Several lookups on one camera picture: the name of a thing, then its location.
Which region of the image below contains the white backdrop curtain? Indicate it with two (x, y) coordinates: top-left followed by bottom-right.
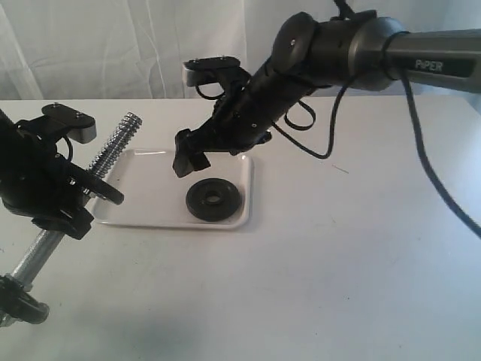
(0, 0), (481, 102)

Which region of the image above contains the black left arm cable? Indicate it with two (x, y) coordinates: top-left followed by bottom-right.
(59, 135), (74, 162)

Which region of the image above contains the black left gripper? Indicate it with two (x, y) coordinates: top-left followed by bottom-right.
(1, 151), (113, 240)

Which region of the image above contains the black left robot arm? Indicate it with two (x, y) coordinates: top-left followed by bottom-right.
(1, 106), (124, 240)

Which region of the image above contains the black weight plate with nut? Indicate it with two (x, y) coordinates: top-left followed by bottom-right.
(1, 275), (50, 324)

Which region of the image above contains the chrome threaded dumbbell bar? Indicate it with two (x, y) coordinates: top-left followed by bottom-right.
(7, 113), (142, 293)

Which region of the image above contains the white rectangular tray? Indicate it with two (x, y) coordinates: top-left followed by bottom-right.
(92, 149), (253, 230)

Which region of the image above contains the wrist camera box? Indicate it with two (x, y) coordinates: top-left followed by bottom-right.
(41, 103), (97, 144)
(183, 56), (241, 87)

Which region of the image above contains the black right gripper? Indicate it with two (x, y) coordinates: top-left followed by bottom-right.
(172, 96), (273, 178)

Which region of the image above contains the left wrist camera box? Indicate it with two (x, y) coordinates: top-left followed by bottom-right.
(41, 103), (97, 144)

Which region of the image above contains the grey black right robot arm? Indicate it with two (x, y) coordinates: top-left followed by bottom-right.
(173, 11), (480, 177)

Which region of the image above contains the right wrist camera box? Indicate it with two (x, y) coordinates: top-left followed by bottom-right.
(183, 56), (241, 87)

